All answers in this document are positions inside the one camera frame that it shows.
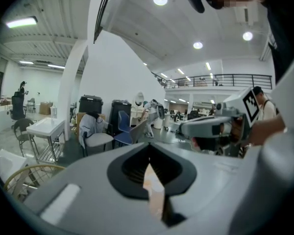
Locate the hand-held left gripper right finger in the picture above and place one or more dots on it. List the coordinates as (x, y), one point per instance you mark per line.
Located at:
(201, 197)

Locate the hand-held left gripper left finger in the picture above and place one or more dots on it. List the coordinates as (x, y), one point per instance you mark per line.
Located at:
(93, 204)

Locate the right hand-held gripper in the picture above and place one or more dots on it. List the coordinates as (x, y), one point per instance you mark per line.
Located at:
(205, 128)

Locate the person's right forearm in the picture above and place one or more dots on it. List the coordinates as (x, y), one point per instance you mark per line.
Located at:
(267, 128)

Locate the person's right hand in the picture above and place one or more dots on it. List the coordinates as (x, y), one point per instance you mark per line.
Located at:
(238, 131)

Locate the white robot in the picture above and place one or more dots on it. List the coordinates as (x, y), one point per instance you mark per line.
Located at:
(160, 112)

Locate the black balcony railing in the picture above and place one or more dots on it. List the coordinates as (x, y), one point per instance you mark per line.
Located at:
(223, 81)

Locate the grey plastic chair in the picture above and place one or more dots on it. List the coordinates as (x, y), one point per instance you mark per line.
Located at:
(138, 132)

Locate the grey padded chair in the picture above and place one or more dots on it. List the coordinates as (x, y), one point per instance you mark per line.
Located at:
(98, 137)

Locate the yellow rattan round chair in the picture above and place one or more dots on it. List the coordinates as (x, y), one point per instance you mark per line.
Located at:
(27, 177)

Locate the white oval mirror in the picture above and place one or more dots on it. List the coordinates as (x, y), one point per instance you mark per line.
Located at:
(139, 99)

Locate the light grey jacket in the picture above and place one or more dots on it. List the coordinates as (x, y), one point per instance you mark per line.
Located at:
(87, 127)

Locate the blue plastic chair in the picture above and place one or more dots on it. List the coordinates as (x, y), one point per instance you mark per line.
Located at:
(123, 128)

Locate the black wheeled bin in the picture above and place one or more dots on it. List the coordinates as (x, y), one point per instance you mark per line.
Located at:
(90, 104)
(120, 114)

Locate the white metal-legged table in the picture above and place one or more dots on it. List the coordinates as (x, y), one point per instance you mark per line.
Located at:
(47, 128)

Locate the white plastic chair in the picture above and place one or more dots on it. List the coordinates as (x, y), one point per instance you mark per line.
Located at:
(7, 163)

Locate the brown wicker chair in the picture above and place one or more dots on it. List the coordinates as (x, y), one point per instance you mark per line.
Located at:
(24, 133)

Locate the clear bottle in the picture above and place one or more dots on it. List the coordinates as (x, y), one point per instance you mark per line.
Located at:
(53, 111)

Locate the cardboard box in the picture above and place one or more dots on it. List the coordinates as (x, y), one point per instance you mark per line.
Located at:
(45, 108)

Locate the ceiling air conditioner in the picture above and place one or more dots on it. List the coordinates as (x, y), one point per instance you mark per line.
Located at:
(243, 15)

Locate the black stair railing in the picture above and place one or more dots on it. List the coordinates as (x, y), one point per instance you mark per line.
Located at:
(102, 11)

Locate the long ceiling tube light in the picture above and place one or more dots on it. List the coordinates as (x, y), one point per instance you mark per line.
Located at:
(21, 22)

